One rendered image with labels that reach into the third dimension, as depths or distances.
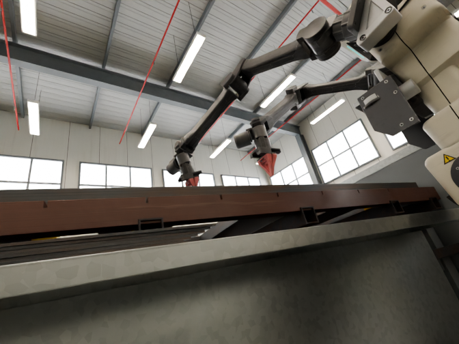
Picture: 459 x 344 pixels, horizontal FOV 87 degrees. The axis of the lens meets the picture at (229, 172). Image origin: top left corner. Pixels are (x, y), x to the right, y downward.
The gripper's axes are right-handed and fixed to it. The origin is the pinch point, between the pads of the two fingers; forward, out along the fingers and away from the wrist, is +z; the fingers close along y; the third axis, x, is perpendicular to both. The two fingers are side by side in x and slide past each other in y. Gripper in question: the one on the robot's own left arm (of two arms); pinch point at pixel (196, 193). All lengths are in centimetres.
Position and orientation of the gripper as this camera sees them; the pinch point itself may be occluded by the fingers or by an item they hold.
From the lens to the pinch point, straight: 107.3
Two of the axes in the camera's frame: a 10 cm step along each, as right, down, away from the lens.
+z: 3.8, 8.8, -2.7
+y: -8.3, 2.0, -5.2
